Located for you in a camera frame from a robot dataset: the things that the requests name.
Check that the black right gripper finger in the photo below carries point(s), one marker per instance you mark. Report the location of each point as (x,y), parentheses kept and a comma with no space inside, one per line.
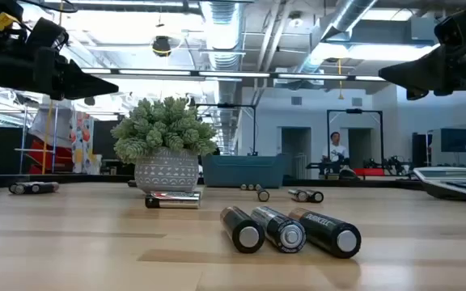
(415,70)

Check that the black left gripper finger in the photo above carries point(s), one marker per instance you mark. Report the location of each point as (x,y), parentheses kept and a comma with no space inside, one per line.
(87,83)

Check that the colourful patterned banner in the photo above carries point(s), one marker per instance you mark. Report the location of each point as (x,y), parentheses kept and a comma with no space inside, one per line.
(81,141)

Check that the red board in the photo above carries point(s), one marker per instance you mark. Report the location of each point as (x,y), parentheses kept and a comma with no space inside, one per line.
(51,155)

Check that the artificial succulent in grey pot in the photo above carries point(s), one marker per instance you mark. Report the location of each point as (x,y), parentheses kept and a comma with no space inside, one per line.
(164,133)

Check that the red box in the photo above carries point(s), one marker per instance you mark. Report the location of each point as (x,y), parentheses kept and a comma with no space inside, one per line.
(368,172)

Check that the person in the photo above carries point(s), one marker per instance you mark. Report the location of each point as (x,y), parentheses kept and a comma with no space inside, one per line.
(335,149)

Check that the grey desk calculator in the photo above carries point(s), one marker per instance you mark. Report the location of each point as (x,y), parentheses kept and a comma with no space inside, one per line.
(451,182)

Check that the long ceiling light bar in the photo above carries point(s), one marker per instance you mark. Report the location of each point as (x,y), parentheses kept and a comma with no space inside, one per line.
(233,74)

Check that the dark teal plastic bin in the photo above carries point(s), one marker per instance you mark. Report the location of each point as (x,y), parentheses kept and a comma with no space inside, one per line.
(245,171)

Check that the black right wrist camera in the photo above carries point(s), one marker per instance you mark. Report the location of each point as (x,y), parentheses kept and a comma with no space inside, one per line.
(457,26)

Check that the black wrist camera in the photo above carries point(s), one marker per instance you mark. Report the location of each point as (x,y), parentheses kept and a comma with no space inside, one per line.
(457,26)
(49,36)

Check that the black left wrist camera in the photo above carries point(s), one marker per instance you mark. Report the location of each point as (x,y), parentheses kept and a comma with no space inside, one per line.
(49,36)

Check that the dark wall monitor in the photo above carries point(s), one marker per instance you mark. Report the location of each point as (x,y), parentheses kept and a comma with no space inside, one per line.
(457,140)

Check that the black background stand frame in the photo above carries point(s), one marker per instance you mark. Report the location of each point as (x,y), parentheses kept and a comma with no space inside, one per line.
(354,110)

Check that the black ceiling dome camera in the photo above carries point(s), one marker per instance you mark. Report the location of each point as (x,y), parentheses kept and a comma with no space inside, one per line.
(161,45)

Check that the silver spiral ventilation duct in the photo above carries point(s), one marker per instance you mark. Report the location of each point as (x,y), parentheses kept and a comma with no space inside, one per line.
(348,16)
(223,36)

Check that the black metal table frame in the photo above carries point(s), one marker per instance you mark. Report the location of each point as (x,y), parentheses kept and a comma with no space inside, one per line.
(75,178)

